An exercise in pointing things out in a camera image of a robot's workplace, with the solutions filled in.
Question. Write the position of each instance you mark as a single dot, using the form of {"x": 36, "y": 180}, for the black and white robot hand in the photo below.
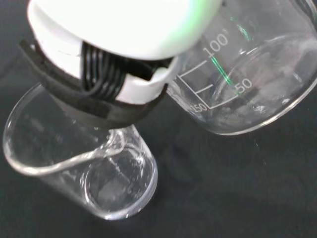
{"x": 119, "y": 27}

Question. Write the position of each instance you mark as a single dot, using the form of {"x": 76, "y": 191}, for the black table cloth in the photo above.
{"x": 223, "y": 186}

